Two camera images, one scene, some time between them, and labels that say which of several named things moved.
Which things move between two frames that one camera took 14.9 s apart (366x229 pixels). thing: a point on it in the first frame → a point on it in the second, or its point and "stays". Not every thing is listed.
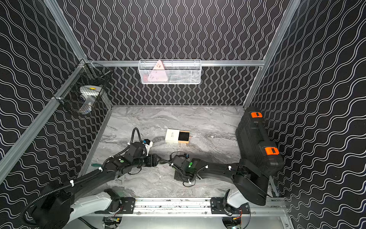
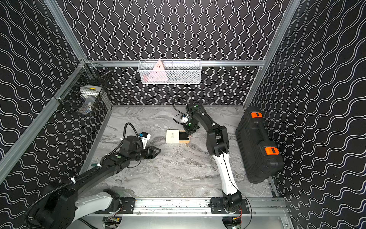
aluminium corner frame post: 66,29 stays
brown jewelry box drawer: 183,137 stays
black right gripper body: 179,177 → 190,127
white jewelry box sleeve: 172,136 stays
